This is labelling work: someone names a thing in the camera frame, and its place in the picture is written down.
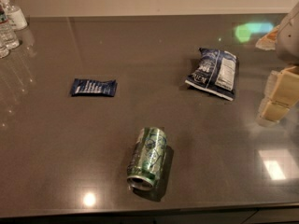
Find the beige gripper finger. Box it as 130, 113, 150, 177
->
256, 66, 299, 127
255, 26, 279, 50

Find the green soda can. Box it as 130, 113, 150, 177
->
127, 127, 167, 191

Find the blue white chip bag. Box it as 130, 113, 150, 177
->
185, 48, 238, 101

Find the small blue snack packet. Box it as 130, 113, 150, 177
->
70, 78, 117, 97

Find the white sanitizer pump bottle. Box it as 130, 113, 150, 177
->
0, 0, 28, 31

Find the clear plastic water bottle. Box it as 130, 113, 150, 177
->
0, 5, 20, 49

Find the clear bottle at edge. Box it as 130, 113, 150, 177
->
0, 41, 9, 58

